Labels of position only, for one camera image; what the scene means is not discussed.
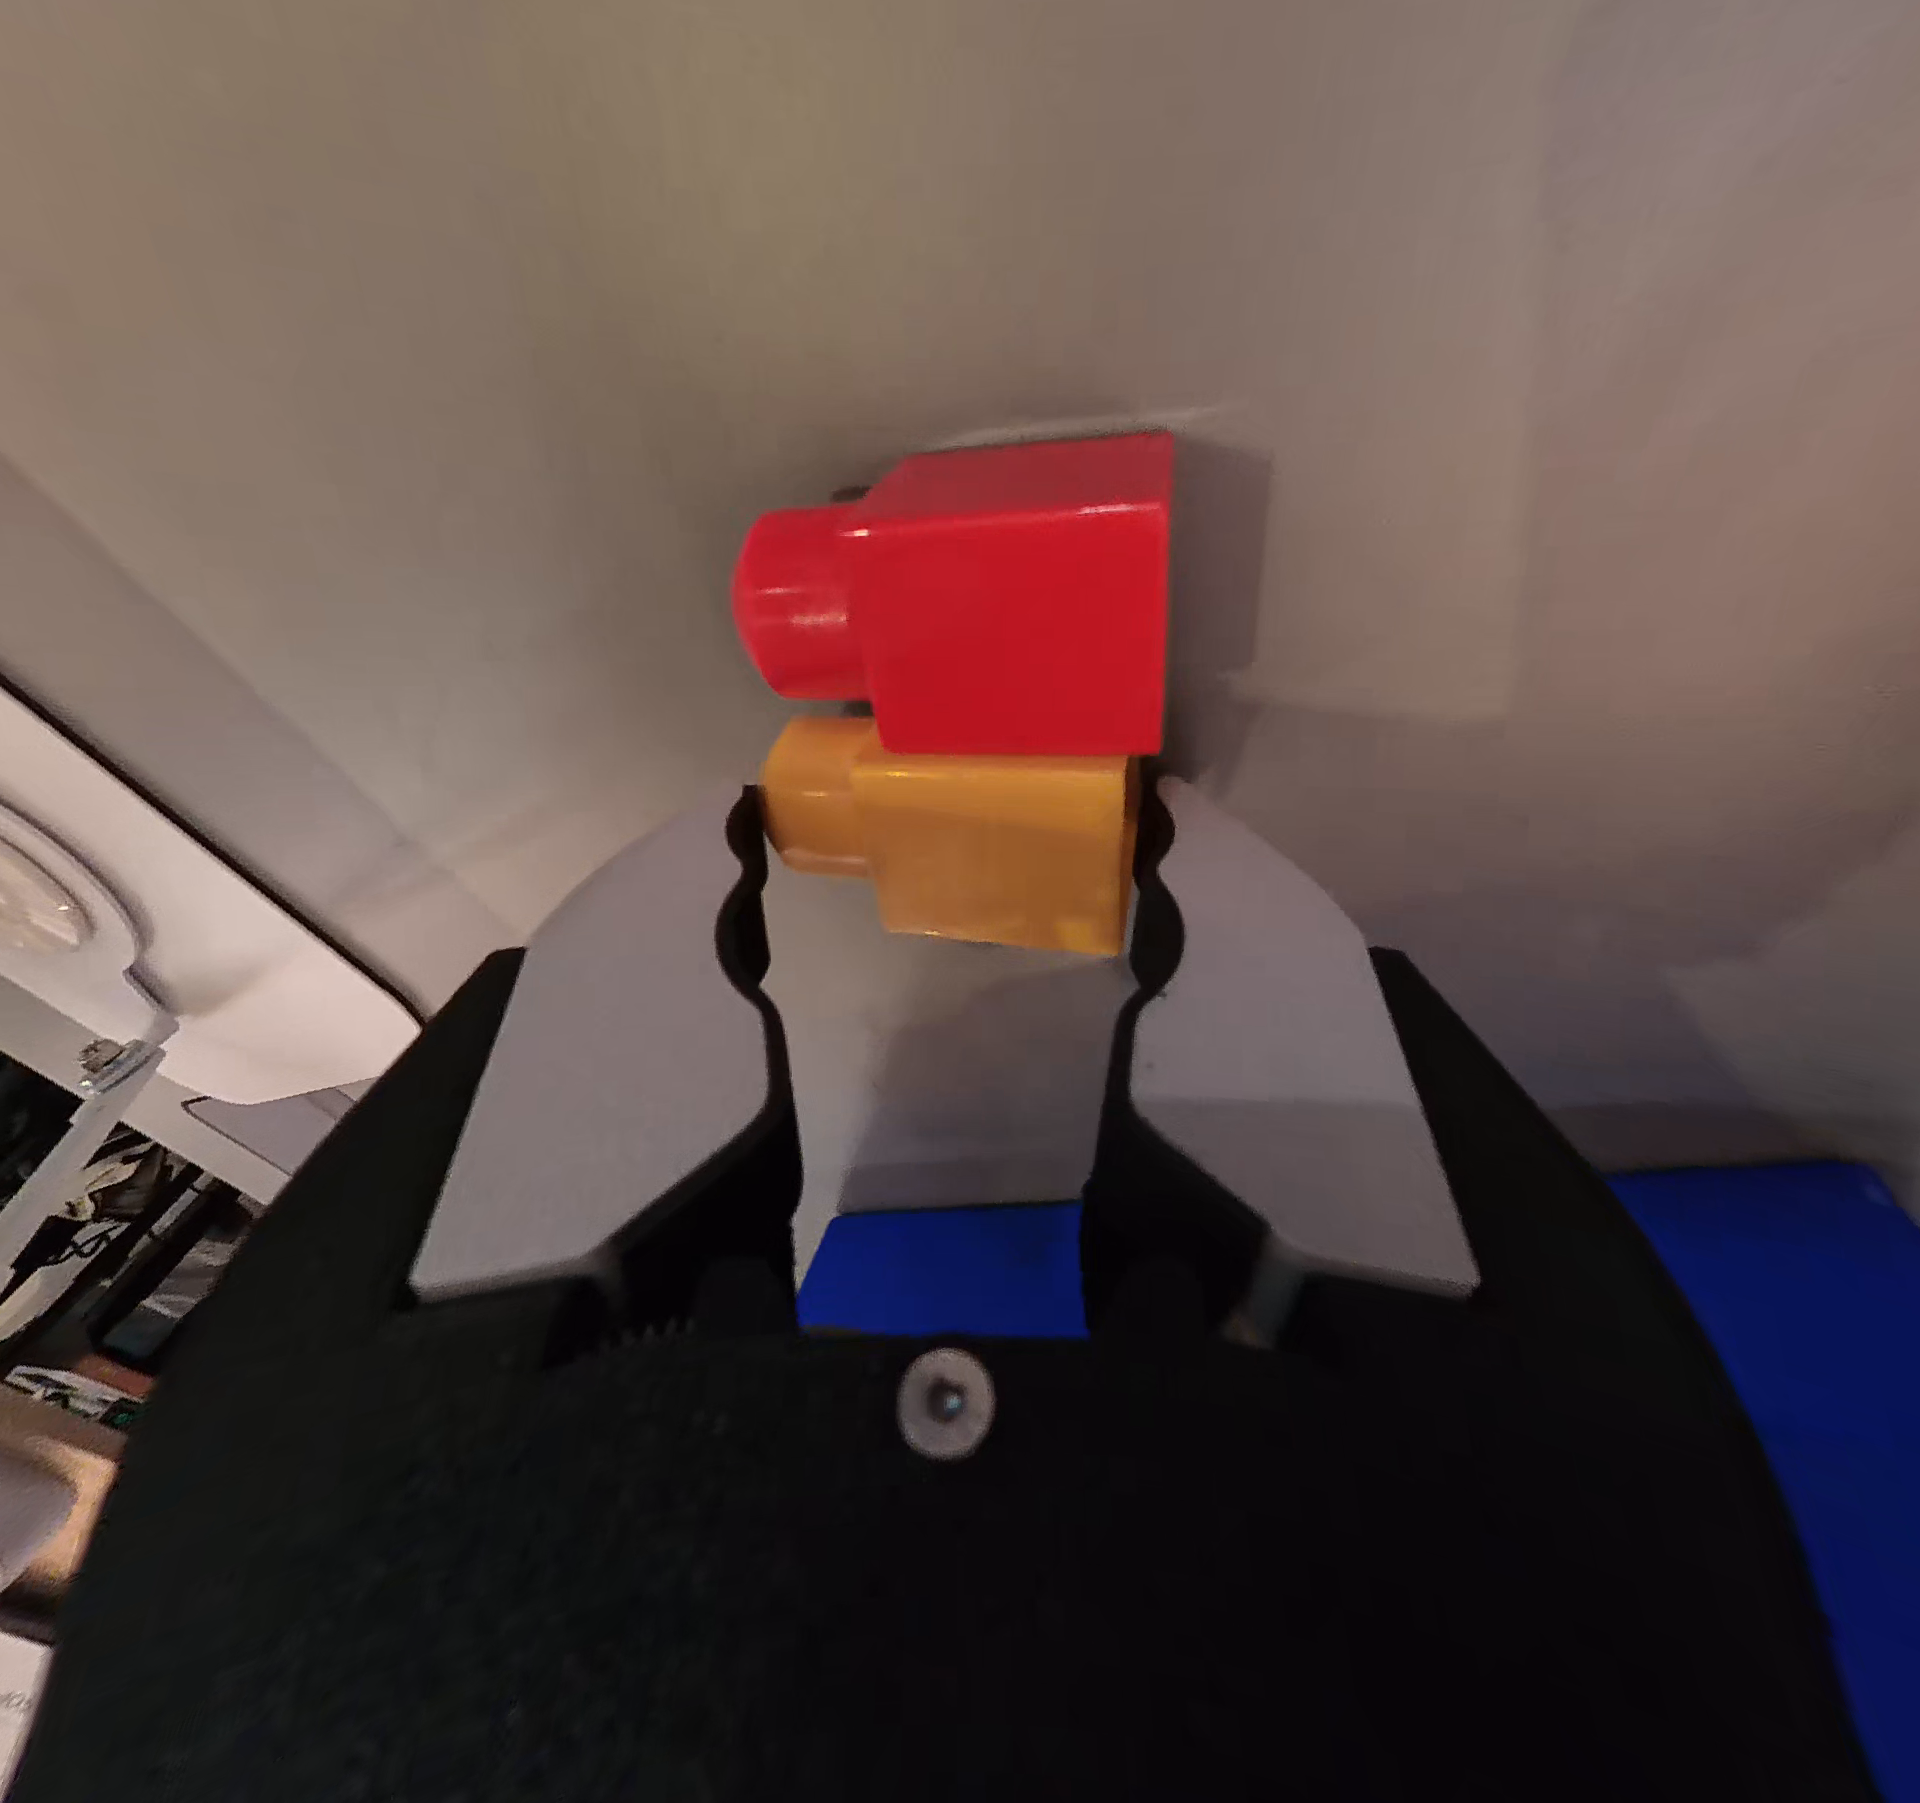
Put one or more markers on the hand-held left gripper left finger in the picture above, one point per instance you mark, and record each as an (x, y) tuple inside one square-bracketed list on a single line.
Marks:
[(605, 1082)]

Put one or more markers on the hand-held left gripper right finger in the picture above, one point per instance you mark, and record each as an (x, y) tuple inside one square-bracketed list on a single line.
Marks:
[(1305, 1082)]

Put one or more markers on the yellow one-stud block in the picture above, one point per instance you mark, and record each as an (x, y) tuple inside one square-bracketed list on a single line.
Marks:
[(990, 846)]

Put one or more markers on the blue plastic bin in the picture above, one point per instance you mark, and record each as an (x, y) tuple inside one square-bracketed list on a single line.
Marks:
[(1773, 1308)]

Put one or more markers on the red one-stud block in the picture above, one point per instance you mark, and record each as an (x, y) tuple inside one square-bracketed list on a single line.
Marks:
[(1002, 606)]

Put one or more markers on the grey desk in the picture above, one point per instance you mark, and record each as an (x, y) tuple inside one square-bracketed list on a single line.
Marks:
[(900, 182)]

